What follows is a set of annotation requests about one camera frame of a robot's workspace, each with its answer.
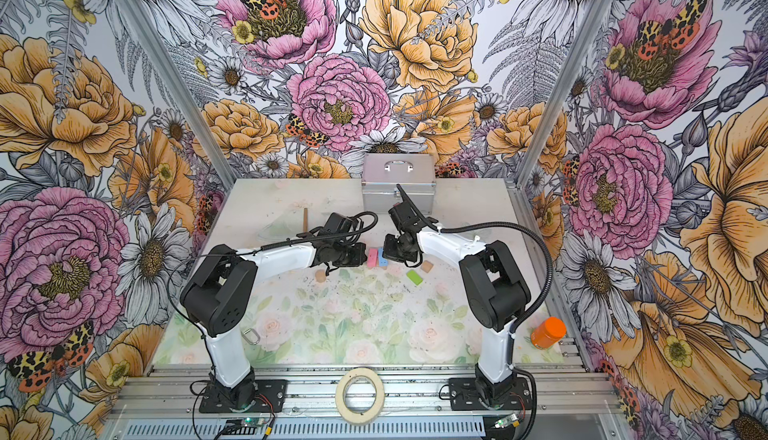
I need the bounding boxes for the light blue wood block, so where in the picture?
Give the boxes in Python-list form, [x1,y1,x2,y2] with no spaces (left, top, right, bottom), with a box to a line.
[378,248,389,268]

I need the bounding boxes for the pink wood block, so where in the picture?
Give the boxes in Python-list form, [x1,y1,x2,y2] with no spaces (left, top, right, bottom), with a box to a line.
[366,248,379,269]

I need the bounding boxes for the green wood block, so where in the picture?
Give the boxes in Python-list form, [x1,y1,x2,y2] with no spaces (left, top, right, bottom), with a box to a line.
[406,270,423,286]

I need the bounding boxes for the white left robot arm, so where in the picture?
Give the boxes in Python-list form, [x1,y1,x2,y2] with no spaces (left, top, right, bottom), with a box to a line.
[180,211,378,414]

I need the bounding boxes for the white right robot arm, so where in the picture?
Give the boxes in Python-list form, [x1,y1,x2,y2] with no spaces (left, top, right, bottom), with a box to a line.
[383,203,532,407]

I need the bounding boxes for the silver aluminium first aid case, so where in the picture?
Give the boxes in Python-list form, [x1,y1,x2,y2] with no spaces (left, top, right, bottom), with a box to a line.
[361,153,436,215]

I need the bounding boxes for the metal scissors tongs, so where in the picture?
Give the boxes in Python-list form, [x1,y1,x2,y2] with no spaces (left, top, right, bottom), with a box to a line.
[241,328,261,346]

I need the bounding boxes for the orange pill bottle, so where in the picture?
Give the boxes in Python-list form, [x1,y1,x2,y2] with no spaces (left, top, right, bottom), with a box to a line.
[530,317,567,350]

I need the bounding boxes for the masking tape roll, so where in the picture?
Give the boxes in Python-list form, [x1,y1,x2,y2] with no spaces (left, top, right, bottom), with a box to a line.
[334,367,386,426]

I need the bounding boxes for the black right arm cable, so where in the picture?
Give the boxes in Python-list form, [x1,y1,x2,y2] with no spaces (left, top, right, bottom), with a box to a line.
[395,184,554,440]

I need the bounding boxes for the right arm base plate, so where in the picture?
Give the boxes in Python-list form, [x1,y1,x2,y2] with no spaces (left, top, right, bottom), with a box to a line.
[448,375,533,411]

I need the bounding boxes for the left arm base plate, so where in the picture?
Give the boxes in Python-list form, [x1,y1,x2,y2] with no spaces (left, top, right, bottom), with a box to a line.
[199,378,288,414]

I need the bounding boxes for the aluminium corner frame post right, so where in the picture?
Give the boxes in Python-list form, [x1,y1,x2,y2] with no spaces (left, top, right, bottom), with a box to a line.
[514,0,613,190]

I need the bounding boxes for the aluminium corner frame post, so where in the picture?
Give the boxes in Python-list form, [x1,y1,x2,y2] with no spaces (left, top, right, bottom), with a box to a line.
[115,0,237,190]
[514,0,613,190]

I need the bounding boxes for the aluminium corner frame post left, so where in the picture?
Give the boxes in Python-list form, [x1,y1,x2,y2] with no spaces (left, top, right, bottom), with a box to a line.
[115,0,237,190]

